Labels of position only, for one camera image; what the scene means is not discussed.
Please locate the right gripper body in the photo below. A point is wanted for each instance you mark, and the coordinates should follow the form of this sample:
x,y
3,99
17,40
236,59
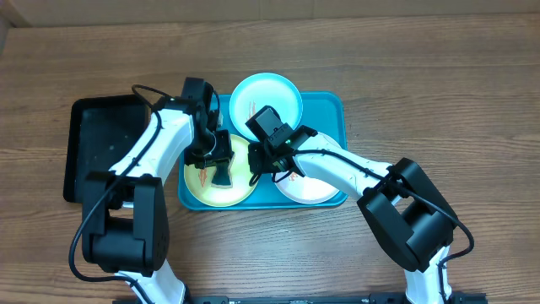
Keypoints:
x,y
265,160

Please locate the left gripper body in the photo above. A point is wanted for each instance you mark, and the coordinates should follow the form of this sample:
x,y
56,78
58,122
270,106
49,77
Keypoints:
x,y
209,149

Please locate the green and pink sponge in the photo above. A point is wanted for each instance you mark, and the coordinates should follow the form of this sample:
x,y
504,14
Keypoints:
x,y
221,177

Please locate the yellow-green plate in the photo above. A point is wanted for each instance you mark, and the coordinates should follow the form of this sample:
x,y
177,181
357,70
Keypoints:
x,y
197,191

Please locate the light blue plate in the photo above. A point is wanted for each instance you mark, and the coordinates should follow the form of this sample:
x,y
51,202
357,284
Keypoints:
x,y
264,89

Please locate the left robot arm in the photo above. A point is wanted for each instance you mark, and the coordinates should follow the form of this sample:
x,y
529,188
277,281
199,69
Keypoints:
x,y
125,228

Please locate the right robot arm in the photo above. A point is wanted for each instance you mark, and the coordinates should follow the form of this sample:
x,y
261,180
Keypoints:
x,y
409,217

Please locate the blue plastic serving tray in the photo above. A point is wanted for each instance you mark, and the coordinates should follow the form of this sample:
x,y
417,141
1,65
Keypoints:
x,y
322,111

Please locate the black rectangular tray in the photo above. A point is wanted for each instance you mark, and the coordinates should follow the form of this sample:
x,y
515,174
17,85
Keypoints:
x,y
101,132

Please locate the white plate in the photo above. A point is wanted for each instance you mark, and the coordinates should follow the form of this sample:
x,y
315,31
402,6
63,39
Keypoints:
x,y
303,189

